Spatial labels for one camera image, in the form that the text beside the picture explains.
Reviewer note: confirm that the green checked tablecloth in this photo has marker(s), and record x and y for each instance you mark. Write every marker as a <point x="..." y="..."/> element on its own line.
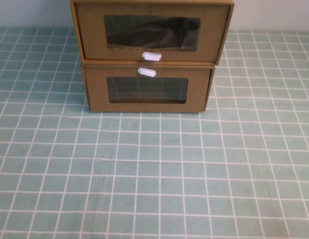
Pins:
<point x="154" y="174"/>

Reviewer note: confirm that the windowed cardboard drawer, smooth front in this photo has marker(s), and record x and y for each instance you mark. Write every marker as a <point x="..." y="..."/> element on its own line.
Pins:
<point x="97" y="94"/>

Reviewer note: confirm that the lower cardboard drawer with window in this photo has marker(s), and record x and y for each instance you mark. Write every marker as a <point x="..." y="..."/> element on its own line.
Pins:
<point x="82" y="82"/>

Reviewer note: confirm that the cardboard drawer with window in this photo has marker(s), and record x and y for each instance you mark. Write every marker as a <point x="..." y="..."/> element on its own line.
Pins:
<point x="82" y="82"/>
<point x="75" y="27"/>

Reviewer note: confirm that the upper cardboard drawer with window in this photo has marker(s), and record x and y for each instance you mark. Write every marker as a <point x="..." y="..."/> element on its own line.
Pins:
<point x="75" y="27"/>

